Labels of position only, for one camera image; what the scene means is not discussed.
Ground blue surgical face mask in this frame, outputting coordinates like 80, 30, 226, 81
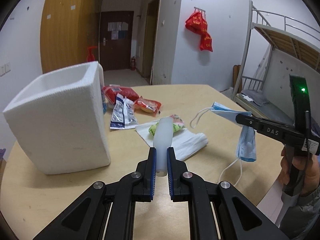
190, 101, 258, 184

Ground green pink tissue pack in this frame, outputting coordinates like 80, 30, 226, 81
149, 114, 184, 136

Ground person's right hand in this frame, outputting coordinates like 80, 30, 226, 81
278, 146, 320, 197

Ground white paper napkin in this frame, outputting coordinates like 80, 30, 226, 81
135, 119, 208, 161

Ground blue white foil packet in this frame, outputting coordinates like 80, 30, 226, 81
110, 94, 138, 130

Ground metal bunk bed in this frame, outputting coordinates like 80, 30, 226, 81
231, 2, 319, 123

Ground white foam box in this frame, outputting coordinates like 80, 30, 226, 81
3, 61, 111, 174

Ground small red snack packet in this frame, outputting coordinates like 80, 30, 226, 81
133, 97, 162, 115

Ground large red snack bag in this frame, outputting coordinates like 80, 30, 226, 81
103, 86, 139, 105

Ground red fire extinguisher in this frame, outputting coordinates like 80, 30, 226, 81
131, 56, 136, 71

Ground white red pump bottle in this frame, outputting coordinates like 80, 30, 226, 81
86, 46, 107, 114

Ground red hanging bags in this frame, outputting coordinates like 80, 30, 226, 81
185, 7, 213, 52

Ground dark brown entrance door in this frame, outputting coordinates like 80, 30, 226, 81
99, 11, 134, 72

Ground wooden wardrobe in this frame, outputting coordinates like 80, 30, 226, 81
40, 0, 102, 73

